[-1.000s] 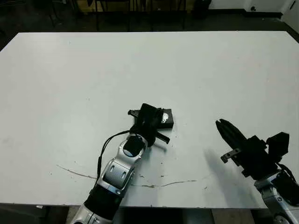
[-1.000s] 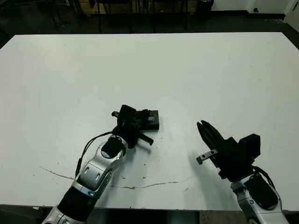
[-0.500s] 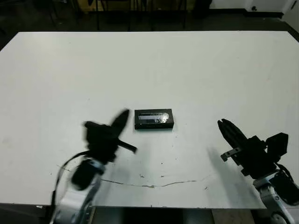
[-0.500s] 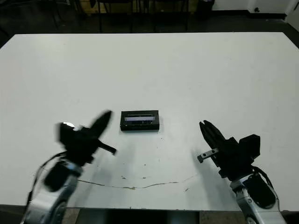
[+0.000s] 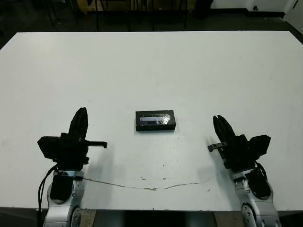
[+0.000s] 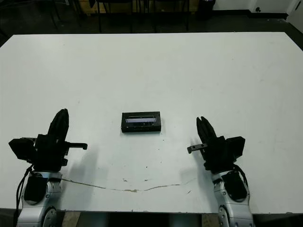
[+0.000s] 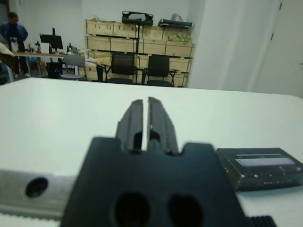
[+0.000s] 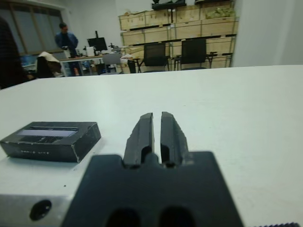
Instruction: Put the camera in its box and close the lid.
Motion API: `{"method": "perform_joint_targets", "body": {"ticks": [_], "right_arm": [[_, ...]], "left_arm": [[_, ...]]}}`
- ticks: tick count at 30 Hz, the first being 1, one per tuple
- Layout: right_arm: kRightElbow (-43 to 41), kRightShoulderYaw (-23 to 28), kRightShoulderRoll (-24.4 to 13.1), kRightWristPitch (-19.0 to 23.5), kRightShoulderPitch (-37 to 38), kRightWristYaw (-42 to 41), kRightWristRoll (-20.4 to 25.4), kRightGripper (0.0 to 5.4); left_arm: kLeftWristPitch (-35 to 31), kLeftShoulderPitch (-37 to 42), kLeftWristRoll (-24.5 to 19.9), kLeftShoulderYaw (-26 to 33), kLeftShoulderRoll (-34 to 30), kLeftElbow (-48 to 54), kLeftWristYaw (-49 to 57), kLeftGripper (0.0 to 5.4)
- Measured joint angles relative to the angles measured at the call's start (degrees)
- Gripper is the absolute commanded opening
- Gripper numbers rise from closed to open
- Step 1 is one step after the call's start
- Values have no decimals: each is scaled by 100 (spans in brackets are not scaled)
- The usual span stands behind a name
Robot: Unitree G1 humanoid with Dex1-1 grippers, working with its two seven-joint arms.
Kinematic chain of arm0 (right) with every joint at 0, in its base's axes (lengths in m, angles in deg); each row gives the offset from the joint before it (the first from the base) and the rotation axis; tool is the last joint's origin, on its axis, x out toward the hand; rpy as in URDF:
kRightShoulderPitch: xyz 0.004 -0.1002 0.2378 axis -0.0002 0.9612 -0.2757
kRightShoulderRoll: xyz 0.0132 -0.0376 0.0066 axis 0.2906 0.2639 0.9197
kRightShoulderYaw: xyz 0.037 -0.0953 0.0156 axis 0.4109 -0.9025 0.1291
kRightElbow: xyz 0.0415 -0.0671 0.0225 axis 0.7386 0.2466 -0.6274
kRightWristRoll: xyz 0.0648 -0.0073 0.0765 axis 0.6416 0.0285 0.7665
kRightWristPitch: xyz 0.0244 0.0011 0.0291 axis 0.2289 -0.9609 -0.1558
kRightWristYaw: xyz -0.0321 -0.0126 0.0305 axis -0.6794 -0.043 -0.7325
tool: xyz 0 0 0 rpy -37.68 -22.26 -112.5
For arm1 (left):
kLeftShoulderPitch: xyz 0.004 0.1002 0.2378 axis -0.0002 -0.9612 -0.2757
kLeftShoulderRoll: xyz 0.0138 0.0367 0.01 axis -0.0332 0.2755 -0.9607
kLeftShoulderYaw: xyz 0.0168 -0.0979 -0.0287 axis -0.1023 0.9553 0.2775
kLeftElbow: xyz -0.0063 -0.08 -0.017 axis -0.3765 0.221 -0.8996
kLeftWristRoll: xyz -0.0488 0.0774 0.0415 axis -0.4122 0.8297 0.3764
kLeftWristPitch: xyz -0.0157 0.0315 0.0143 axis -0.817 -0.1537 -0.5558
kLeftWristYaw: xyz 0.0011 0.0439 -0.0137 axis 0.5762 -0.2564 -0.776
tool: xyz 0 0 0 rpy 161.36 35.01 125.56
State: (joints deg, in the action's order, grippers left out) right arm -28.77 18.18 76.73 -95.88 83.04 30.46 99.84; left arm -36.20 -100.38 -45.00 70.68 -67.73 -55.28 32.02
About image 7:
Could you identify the wooden shipping crate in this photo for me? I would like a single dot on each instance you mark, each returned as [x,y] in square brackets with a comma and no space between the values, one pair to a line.
[154,47]
[98,43]
[177,37]
[125,30]
[125,46]
[178,49]
[152,33]
[99,56]
[181,63]
[99,28]

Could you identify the black box lid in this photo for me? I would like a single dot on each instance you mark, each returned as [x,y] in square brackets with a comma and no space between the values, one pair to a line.
[260,170]

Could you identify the grey plastic chair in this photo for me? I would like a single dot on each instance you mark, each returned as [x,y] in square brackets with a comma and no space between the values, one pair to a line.
[74,60]

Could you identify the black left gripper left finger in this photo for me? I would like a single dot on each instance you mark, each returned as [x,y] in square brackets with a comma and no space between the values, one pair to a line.
[132,123]

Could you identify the black mesh chair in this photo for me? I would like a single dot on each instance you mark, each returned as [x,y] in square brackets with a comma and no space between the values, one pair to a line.
[158,65]
[122,62]

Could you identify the grey bag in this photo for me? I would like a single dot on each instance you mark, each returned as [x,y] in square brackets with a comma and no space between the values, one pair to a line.
[176,17]

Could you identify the tall black bin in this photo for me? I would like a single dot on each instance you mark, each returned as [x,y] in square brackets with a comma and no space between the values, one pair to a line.
[100,73]

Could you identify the flat black case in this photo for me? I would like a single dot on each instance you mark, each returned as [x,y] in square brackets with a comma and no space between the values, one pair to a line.
[175,23]

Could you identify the bulky black case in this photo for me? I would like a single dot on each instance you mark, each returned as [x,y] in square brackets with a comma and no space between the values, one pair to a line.
[137,17]

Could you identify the black computer monitor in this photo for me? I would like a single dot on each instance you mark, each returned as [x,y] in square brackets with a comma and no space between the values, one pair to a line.
[50,41]

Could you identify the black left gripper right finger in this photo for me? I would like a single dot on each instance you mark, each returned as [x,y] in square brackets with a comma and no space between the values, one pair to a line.
[161,125]

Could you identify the white door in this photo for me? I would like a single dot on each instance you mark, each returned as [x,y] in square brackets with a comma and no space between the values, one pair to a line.
[284,47]

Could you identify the black computer tower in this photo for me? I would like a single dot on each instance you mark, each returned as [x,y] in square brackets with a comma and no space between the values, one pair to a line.
[54,68]

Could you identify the person in blue jacket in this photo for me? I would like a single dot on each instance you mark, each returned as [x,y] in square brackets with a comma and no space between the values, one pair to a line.
[14,28]

